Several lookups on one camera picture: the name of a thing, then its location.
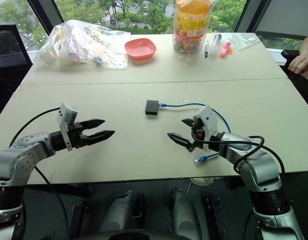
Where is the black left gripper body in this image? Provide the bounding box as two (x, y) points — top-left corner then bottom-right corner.
(67, 121), (91, 150)

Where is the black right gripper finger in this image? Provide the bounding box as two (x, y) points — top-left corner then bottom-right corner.
(181, 118), (197, 128)
(167, 132), (196, 153)

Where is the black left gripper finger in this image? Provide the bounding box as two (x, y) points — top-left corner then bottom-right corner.
(81, 118), (106, 131)
(87, 129), (116, 146)

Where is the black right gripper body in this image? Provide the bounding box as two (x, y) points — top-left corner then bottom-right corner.
(190, 118), (208, 151)

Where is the small black box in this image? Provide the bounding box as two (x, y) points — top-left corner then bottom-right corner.
(144, 100), (160, 116)

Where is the bystander bare hand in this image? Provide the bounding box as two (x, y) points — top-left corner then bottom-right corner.
(287, 53), (308, 75)

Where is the dark grey rounded robot leg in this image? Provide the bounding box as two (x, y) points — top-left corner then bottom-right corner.
(169, 188), (203, 240)
(98, 190), (145, 234)

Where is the clear plastic bag of items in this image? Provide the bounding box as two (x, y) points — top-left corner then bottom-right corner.
(33, 19), (131, 71)

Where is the pink highlighter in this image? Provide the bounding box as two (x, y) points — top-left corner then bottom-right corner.
(219, 41), (232, 59)

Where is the clear plastic tube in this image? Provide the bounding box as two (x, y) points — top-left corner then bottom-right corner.
(209, 33), (223, 60)

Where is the pink square bowl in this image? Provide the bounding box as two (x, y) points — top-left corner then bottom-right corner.
(124, 37), (157, 60)

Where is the clear candy jar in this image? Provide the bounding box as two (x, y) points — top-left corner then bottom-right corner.
(172, 0), (213, 60)

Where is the flat clear plastic bag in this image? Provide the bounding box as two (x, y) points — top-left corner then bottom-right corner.
(225, 32), (261, 51)

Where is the black mesh chair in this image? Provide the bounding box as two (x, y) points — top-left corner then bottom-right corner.
(0, 23), (34, 71)

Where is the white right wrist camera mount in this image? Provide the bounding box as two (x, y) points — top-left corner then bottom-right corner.
(192, 104), (219, 153)

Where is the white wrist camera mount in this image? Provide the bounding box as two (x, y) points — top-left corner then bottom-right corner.
(56, 102), (79, 153)
(192, 104), (219, 153)

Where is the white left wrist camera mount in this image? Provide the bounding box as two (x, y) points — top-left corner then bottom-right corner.
(56, 102), (79, 153)

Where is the blue Ethernet cable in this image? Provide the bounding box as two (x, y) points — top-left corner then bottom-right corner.
(157, 102), (232, 165)

